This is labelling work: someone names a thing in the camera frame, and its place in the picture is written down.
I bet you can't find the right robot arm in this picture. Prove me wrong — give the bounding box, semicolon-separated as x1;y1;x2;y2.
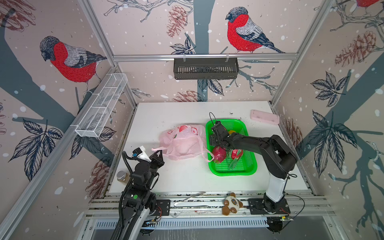
209;121;297;214

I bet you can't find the black hanging wire basket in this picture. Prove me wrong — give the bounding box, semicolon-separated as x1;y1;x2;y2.
174;58;239;80

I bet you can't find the green plastic basket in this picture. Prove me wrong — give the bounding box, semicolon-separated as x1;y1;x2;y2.
208;119;258;177

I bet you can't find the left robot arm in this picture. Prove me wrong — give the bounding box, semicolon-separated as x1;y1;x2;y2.
111;148;165;240

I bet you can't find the red apple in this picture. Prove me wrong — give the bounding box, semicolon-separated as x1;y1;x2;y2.
212;146;227;164

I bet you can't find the plush panda toy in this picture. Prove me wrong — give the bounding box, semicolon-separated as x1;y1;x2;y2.
222;193;244;216

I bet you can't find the pink plastic bag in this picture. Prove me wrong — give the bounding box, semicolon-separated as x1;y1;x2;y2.
152;125;214;162

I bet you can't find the white mesh wall shelf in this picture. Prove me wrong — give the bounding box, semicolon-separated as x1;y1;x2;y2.
75;73;128;138

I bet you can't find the metal can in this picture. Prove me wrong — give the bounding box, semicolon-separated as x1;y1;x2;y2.
116;171;130;184

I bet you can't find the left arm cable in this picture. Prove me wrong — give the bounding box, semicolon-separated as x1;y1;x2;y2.
122;150;134;175

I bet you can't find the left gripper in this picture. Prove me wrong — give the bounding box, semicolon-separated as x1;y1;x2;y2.
145;148;164;190

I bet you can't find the pink rectangular box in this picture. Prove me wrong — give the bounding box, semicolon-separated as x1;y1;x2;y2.
250;110;280;126

